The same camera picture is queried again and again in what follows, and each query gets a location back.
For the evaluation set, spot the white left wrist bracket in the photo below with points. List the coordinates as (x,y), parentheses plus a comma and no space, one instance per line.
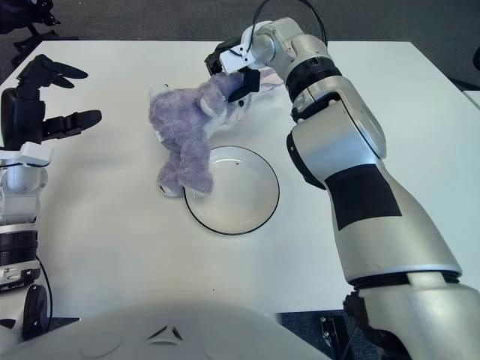
(35,153)

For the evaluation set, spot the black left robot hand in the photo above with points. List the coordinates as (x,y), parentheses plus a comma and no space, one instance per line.
(22,112)

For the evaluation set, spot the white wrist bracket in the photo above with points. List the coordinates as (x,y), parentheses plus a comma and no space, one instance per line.
(234,58)
(35,153)

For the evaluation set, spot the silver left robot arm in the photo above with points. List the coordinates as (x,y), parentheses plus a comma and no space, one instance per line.
(18,210)

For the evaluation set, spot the black office chair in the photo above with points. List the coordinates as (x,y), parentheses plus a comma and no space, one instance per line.
(22,18)

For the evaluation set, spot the white side table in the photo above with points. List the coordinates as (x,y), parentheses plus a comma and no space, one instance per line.
(472,98)

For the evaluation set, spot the grey robot torso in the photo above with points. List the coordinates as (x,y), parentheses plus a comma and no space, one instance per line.
(168,337)

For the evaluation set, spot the white plate with black rim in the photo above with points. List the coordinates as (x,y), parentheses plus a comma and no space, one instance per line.
(240,195)

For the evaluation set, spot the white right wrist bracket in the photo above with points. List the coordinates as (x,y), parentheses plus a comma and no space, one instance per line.
(234,58)

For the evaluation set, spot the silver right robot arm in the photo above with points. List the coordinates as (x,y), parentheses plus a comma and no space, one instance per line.
(337,150)

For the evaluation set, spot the purple plush bunny doll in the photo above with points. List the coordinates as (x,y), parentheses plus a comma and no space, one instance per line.
(183,127)

